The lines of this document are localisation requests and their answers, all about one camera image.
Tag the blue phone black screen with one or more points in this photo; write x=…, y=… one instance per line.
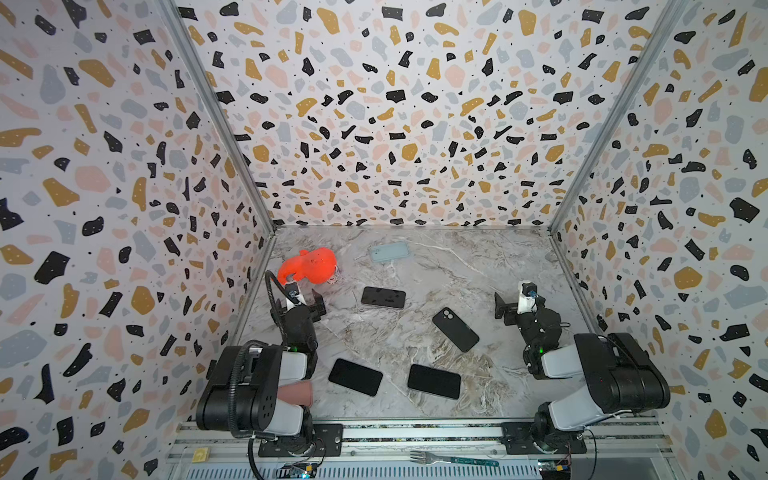
x=434, y=381

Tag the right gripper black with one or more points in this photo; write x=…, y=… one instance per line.
x=513, y=310

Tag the red plush toy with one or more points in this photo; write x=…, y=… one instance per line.
x=317, y=266

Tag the aluminium rail frame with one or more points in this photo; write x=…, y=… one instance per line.
x=624, y=448

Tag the silver fork green handle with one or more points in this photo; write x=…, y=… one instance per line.
x=427, y=458

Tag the black phone left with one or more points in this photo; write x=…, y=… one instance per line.
x=356, y=377

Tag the black phone case camera cutout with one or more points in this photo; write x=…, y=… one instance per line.
x=455, y=329

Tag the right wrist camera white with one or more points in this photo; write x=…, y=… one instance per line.
x=528, y=296

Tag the yellow sticker tag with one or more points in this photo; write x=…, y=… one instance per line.
x=201, y=455

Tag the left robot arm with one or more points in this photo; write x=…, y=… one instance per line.
x=241, y=395

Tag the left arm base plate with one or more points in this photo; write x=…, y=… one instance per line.
x=321, y=440

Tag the light blue phone case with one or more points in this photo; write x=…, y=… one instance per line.
x=390, y=252

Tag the left circuit board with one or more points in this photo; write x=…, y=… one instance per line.
x=298, y=471

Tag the right circuit board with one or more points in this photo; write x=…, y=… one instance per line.
x=554, y=470

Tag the black phone case far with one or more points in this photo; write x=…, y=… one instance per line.
x=383, y=297

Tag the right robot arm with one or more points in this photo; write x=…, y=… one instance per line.
x=619, y=376

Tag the circuit board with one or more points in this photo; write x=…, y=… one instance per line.
x=298, y=471
x=554, y=470

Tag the pink phone case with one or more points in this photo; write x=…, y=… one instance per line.
x=299, y=393

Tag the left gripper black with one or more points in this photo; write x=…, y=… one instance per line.
x=303, y=305

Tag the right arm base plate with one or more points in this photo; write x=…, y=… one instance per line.
x=528, y=438

